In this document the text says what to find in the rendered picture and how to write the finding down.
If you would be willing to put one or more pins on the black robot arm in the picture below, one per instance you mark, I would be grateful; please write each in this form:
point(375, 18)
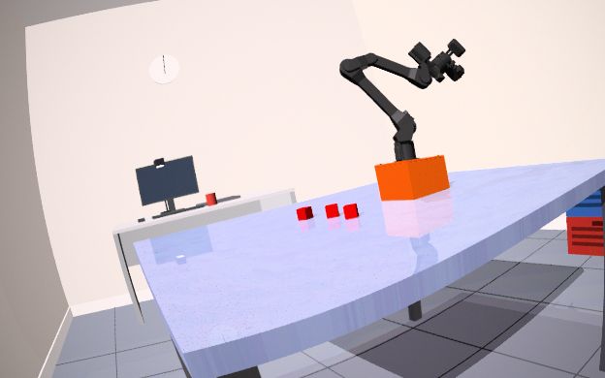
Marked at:
point(421, 77)

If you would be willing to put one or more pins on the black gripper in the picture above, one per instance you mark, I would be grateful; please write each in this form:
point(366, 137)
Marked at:
point(455, 47)

